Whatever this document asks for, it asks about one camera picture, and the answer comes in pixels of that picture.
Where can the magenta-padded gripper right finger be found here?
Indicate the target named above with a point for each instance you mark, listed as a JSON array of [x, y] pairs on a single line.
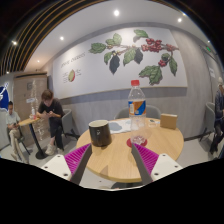
[[165, 165]]

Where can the flat round red coaster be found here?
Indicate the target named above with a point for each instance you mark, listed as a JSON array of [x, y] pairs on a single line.
[[130, 144]]

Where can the person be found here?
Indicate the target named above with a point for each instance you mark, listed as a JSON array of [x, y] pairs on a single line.
[[13, 125], [219, 110], [51, 113]]

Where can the dark cup with white inside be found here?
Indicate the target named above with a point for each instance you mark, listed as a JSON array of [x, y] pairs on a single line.
[[100, 135]]

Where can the small round wooden side table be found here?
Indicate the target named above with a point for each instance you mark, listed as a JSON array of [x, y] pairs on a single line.
[[28, 121]]

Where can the white and blue paper sheet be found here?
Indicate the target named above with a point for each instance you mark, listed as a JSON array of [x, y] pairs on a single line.
[[120, 126]]

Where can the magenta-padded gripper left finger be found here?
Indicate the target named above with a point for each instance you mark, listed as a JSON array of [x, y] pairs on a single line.
[[56, 165]]

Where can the clear bottle with red cap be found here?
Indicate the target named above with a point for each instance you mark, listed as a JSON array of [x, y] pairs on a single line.
[[137, 110]]

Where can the round ceiling lights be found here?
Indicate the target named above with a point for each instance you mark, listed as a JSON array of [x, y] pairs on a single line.
[[116, 13]]

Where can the small cardboard box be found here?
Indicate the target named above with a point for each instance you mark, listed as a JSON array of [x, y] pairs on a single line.
[[168, 121]]

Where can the green exit sign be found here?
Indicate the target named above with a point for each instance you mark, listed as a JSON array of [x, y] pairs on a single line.
[[208, 49]]

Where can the small clear bottle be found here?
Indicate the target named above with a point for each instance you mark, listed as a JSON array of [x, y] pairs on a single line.
[[33, 113]]

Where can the coffee plant wall mural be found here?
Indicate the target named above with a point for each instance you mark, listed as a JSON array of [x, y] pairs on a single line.
[[100, 80]]

